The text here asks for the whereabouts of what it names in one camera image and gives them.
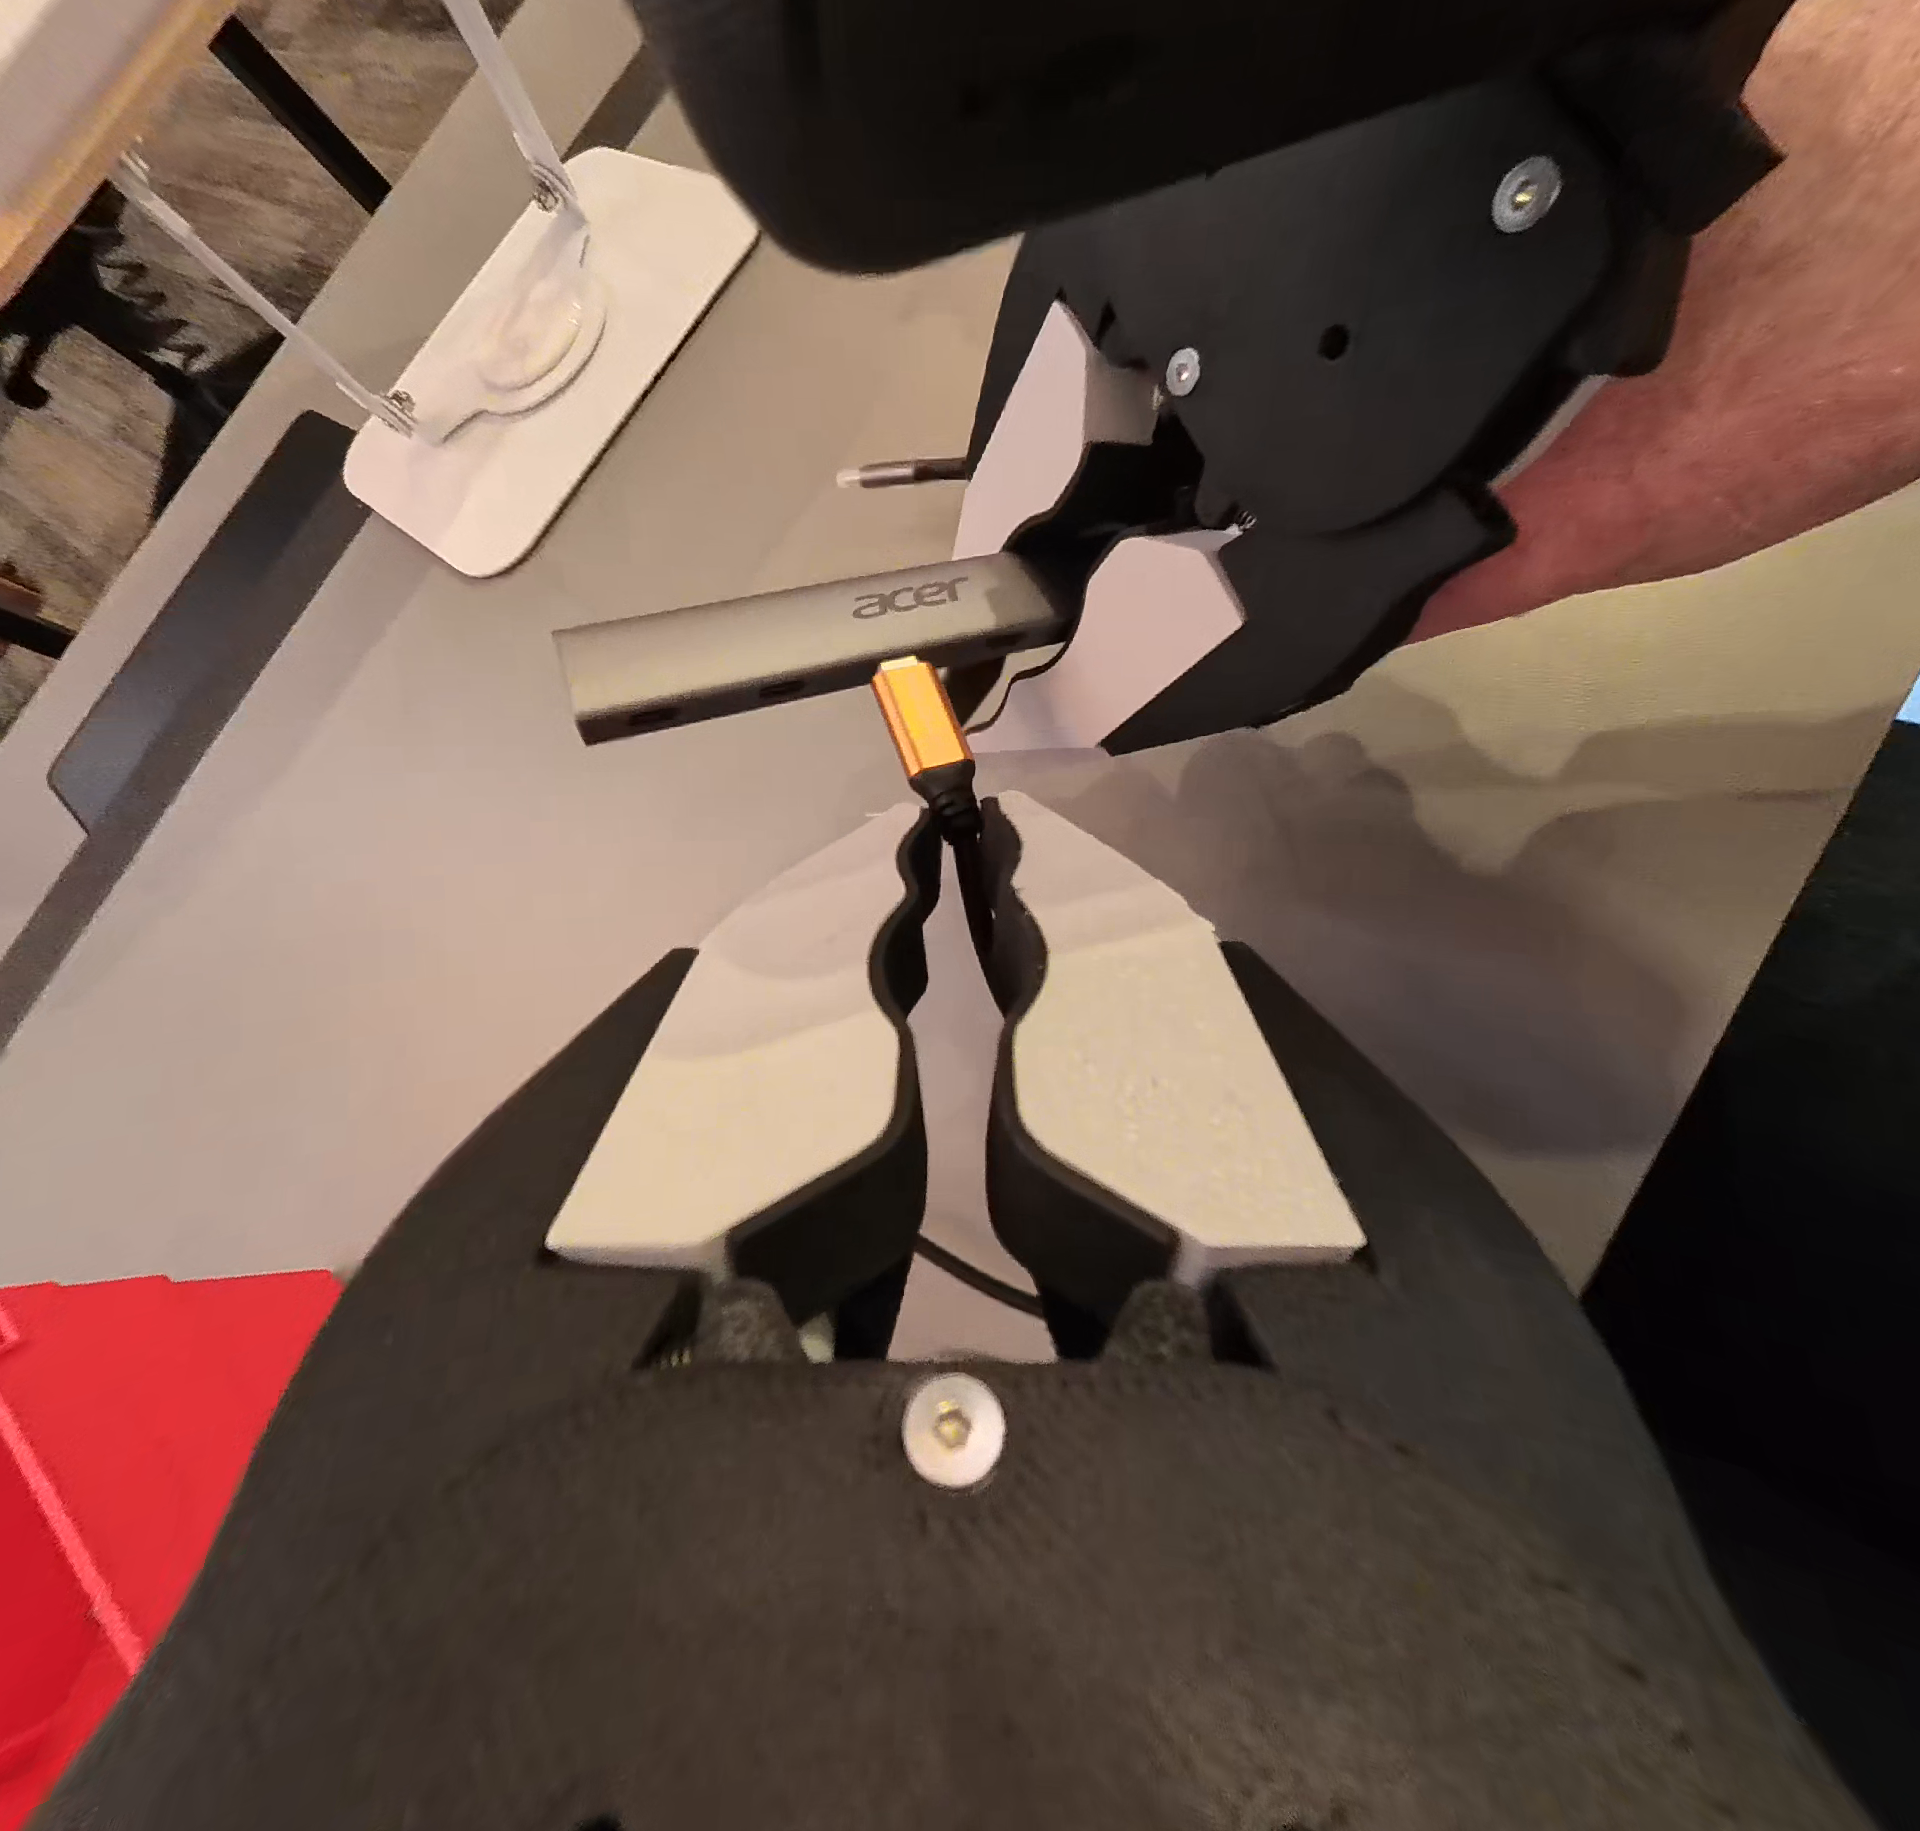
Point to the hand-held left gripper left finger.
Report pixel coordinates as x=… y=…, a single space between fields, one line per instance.
x=751 y=1081

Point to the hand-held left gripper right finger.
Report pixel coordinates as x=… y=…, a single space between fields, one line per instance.
x=1171 y=1095

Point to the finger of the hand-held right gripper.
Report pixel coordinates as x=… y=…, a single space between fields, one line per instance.
x=1051 y=405
x=1171 y=616

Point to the short dark grey usb hub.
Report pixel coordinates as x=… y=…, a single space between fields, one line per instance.
x=781 y=624

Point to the red plastic bin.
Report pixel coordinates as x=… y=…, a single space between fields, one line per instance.
x=106 y=1441

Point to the person's right hand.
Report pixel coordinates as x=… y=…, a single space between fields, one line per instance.
x=1800 y=360

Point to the white document stand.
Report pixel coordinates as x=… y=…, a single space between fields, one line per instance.
x=630 y=300

